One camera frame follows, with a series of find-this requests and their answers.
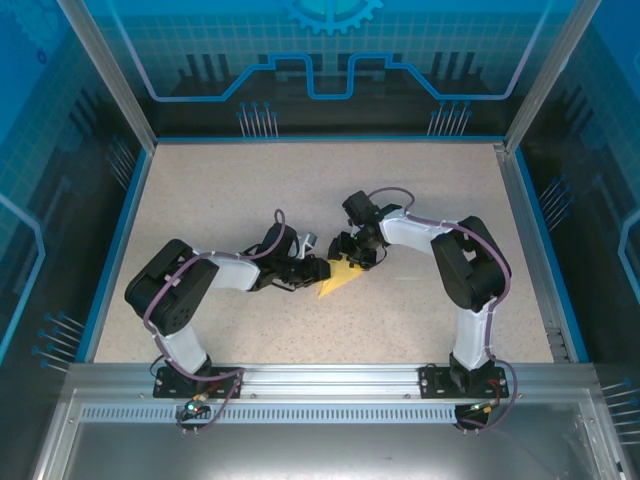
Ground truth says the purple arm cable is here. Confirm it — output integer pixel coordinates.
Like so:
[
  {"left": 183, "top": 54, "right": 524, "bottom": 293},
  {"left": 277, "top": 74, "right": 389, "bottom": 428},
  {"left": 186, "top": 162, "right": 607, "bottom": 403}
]
[
  {"left": 142, "top": 208, "right": 286, "bottom": 436},
  {"left": 372, "top": 187, "right": 520, "bottom": 434}
]

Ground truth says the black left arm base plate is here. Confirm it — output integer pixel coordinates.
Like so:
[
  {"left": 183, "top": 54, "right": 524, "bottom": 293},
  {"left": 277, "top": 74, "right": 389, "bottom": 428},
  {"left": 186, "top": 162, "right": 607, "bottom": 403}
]
[{"left": 152, "top": 366, "right": 246, "bottom": 400}]

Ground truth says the aluminium frame post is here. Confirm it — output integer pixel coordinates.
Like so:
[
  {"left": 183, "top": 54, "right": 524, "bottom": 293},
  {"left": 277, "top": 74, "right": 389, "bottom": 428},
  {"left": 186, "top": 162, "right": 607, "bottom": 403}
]
[
  {"left": 502, "top": 0, "right": 604, "bottom": 154},
  {"left": 54, "top": 0, "right": 159, "bottom": 151}
]

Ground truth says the aluminium side rail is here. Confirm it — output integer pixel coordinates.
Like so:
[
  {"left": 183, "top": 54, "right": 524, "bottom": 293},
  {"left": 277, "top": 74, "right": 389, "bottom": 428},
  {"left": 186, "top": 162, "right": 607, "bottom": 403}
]
[{"left": 492, "top": 142, "right": 576, "bottom": 364}]

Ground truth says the cable connector plug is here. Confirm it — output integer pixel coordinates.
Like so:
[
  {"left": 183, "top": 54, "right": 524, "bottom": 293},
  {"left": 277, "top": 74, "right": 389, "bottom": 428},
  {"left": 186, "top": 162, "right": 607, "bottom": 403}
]
[
  {"left": 180, "top": 392, "right": 209, "bottom": 420},
  {"left": 467, "top": 398, "right": 502, "bottom": 417}
]

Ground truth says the aluminium mounting rail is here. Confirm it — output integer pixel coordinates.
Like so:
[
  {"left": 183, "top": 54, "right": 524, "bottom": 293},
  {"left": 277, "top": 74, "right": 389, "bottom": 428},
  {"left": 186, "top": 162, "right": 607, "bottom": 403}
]
[{"left": 64, "top": 362, "right": 599, "bottom": 401}]

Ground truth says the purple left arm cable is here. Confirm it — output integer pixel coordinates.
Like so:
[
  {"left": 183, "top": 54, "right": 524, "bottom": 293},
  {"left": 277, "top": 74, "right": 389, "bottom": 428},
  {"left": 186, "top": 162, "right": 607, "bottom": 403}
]
[{"left": 142, "top": 208, "right": 286, "bottom": 436}]

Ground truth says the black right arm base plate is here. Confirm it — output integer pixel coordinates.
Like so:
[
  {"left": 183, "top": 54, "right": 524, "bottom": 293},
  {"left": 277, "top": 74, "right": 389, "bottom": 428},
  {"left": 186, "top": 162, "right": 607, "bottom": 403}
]
[{"left": 418, "top": 364, "right": 507, "bottom": 400}]

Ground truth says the yellow cloth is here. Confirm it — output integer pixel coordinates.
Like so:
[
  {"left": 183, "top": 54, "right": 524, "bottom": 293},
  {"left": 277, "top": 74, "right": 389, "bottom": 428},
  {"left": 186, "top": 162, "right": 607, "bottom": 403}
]
[{"left": 317, "top": 257, "right": 369, "bottom": 300}]

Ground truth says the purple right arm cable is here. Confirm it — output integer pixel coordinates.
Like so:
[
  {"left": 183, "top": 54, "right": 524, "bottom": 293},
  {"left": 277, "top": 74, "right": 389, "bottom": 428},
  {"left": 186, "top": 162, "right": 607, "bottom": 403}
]
[{"left": 372, "top": 187, "right": 520, "bottom": 434}]

